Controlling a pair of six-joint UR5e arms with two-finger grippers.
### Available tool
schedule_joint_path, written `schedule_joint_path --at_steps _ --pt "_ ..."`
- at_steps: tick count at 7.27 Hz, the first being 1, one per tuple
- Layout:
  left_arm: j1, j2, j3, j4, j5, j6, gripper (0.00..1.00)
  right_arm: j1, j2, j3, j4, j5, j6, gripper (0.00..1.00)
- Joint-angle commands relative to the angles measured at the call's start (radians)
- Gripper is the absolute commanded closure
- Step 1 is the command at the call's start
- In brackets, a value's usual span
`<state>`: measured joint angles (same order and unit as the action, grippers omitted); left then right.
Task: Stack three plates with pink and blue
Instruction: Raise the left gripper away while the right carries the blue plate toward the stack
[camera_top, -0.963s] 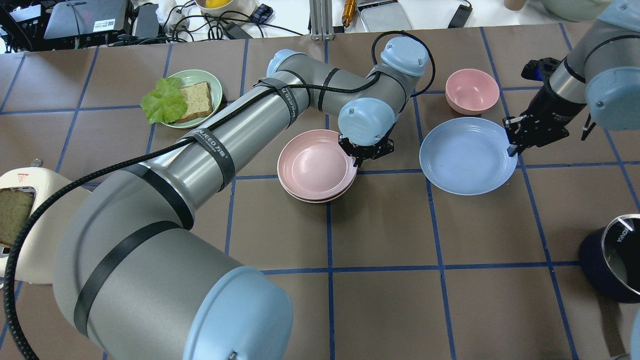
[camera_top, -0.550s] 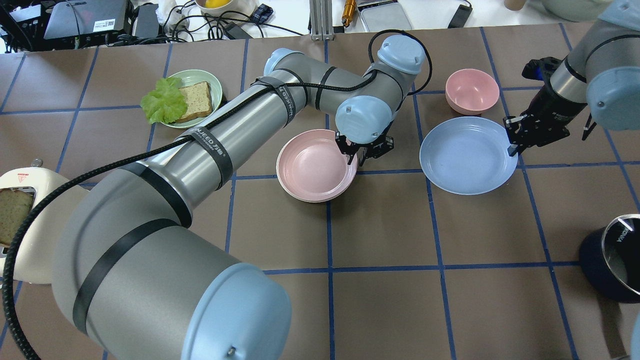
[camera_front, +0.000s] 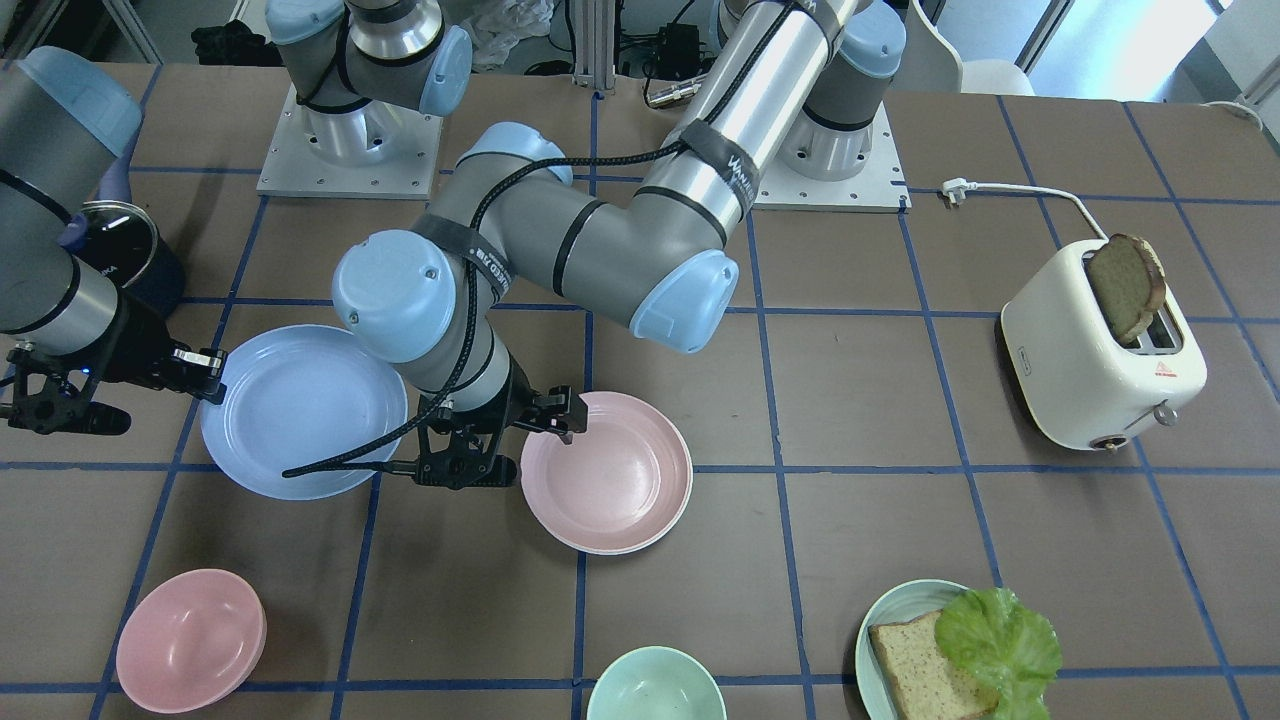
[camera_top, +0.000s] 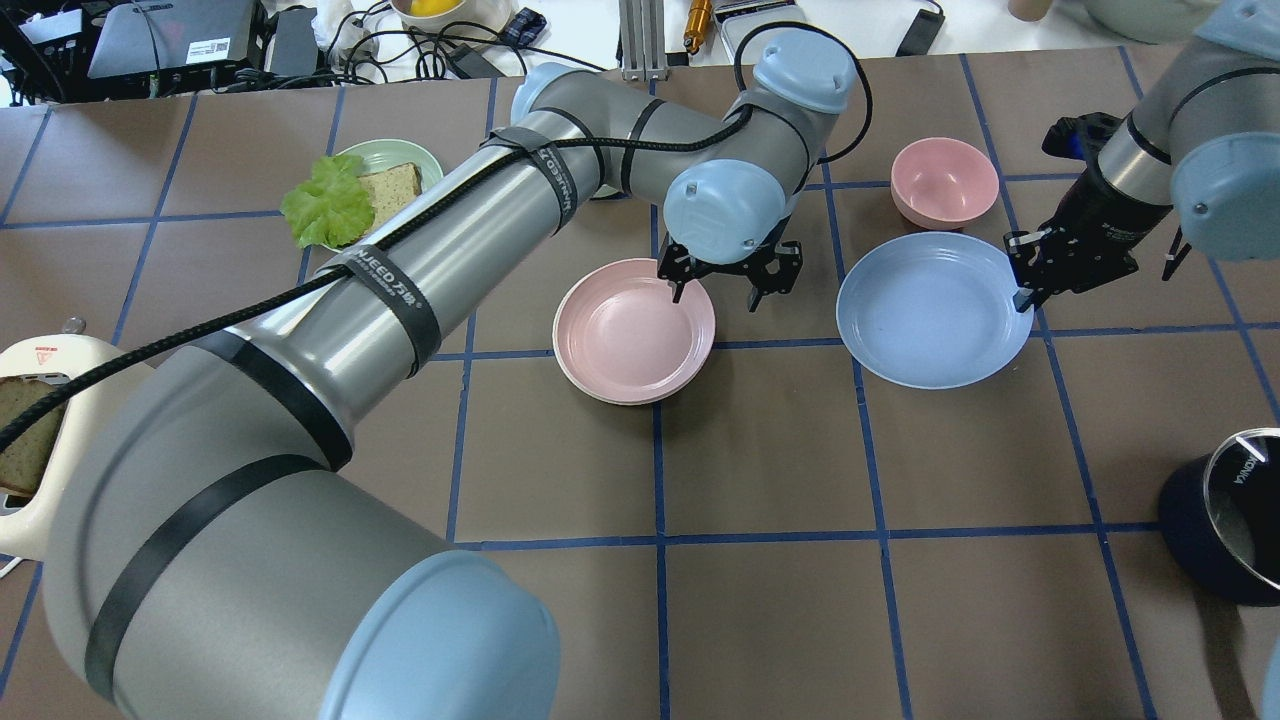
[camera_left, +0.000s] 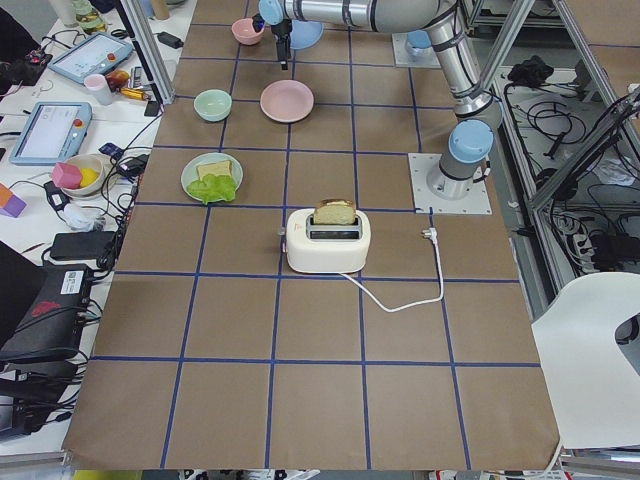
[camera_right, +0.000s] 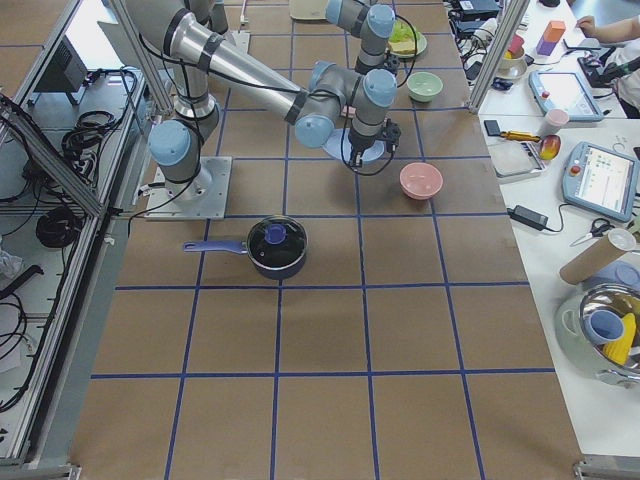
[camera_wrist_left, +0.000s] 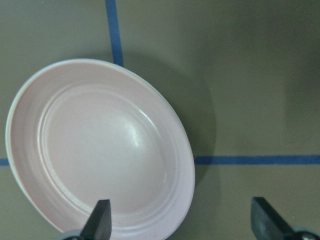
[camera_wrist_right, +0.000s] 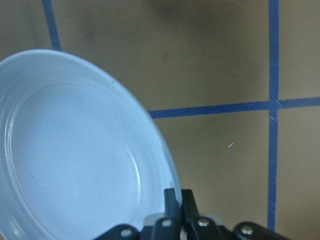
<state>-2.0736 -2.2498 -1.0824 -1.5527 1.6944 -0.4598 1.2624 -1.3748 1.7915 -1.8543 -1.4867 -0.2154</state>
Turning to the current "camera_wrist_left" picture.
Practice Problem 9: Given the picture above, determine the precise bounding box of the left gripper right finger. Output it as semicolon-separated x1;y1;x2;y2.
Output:
250;197;297;240

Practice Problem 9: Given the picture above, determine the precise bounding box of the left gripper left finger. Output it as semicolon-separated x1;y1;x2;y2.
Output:
80;199;112;240

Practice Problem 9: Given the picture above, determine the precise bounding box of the cream white plate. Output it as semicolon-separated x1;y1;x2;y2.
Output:
4;61;63;181

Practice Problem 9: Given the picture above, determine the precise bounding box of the pink plate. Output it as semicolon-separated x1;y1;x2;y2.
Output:
15;59;195;240

